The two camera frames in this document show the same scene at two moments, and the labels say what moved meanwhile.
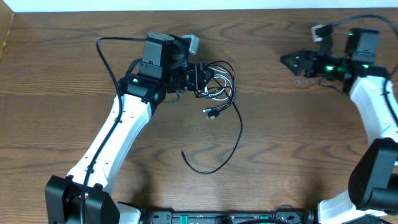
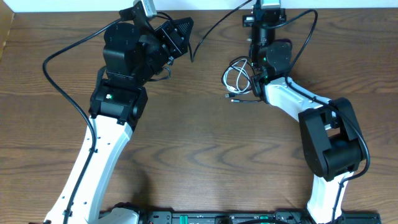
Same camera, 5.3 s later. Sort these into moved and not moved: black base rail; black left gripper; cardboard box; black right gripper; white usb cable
Moved: white usb cable; black right gripper; black left gripper
Not moved: black base rail; cardboard box
